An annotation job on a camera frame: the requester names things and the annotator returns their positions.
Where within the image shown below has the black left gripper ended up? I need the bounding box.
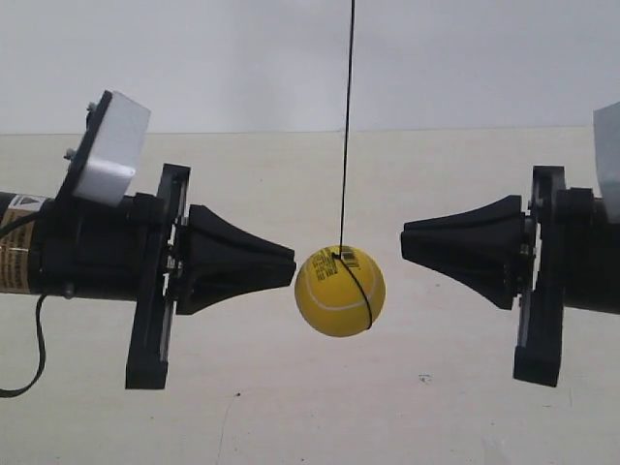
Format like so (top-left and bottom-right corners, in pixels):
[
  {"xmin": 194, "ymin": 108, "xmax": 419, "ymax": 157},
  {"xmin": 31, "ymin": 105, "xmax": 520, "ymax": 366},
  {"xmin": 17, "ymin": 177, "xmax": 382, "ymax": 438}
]
[{"xmin": 125, "ymin": 164, "xmax": 296, "ymax": 389}]

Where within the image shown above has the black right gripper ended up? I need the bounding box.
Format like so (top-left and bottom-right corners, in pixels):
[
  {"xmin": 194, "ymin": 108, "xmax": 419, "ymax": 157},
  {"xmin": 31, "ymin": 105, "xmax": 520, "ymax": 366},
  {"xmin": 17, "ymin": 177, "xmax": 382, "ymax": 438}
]
[{"xmin": 400, "ymin": 166, "xmax": 594, "ymax": 387}]

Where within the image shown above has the yellow tennis ball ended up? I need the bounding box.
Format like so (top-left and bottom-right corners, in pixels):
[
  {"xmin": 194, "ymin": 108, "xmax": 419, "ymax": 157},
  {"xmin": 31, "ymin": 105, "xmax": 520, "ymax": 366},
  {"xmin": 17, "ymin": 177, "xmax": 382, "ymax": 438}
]
[{"xmin": 294, "ymin": 245, "xmax": 387, "ymax": 338}]

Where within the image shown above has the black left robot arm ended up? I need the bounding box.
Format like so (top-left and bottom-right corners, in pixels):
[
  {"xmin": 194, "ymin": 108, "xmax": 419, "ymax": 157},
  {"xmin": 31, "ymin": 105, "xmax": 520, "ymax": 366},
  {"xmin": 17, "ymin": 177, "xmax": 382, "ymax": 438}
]
[{"xmin": 1, "ymin": 164, "xmax": 296, "ymax": 389}]

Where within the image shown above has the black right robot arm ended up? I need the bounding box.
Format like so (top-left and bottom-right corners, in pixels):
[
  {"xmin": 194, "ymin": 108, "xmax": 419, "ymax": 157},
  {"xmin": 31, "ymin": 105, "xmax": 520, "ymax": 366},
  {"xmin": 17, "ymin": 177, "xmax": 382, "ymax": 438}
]
[{"xmin": 400, "ymin": 166, "xmax": 619, "ymax": 387}]

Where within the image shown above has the thin black hanging string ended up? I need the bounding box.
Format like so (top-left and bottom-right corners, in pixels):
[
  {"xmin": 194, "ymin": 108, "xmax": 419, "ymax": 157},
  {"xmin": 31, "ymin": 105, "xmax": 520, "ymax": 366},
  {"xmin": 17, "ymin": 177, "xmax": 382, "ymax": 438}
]
[{"xmin": 338, "ymin": 0, "xmax": 357, "ymax": 256}]

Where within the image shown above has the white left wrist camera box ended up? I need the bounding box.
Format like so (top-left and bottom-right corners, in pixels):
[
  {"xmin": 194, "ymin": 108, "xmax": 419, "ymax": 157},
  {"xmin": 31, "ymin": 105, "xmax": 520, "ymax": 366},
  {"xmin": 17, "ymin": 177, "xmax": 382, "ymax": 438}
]
[{"xmin": 55, "ymin": 90, "xmax": 151, "ymax": 207}]

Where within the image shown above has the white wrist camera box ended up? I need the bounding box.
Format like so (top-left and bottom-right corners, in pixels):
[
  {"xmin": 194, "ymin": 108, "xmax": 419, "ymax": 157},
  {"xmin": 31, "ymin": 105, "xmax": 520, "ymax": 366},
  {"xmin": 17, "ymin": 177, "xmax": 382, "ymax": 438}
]
[
  {"xmin": 55, "ymin": 90, "xmax": 151, "ymax": 207},
  {"xmin": 593, "ymin": 102, "xmax": 620, "ymax": 224}
]

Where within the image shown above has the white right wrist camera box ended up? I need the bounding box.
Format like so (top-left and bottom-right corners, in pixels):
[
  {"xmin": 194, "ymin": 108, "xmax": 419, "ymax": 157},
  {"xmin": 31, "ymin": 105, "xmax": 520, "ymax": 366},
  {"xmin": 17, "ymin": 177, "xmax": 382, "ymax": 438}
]
[{"xmin": 593, "ymin": 102, "xmax": 620, "ymax": 224}]

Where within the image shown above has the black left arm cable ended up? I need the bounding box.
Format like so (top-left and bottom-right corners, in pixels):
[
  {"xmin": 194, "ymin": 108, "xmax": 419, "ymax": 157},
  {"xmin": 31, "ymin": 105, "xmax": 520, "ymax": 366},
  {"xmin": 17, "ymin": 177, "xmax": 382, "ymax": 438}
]
[{"xmin": 0, "ymin": 293, "xmax": 47, "ymax": 399}]

